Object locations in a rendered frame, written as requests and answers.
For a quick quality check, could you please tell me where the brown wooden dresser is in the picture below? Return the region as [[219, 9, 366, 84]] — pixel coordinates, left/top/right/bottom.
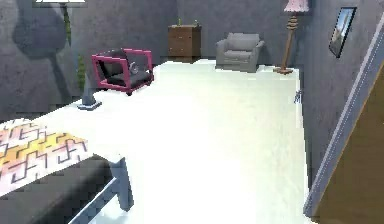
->
[[167, 24, 203, 58]]

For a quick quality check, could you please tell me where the pink shade wooden floor lamp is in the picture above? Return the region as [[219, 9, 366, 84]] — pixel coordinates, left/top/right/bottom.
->
[[272, 0, 310, 75]]

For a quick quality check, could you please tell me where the brown room door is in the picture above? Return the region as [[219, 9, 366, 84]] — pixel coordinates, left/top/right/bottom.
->
[[302, 13, 384, 224]]

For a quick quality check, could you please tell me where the black framed wall picture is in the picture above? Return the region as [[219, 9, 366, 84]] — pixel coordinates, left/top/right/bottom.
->
[[328, 6, 358, 59]]

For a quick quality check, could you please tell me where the bed with patterned blanket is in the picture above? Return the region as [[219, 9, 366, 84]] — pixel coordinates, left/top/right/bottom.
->
[[0, 118, 135, 224]]

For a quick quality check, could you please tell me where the pink framed black armchair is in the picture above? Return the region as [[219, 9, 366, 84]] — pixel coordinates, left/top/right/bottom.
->
[[91, 47, 155, 97]]

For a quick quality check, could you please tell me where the grey armchair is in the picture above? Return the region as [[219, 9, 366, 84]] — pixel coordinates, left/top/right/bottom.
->
[[215, 32, 266, 74]]

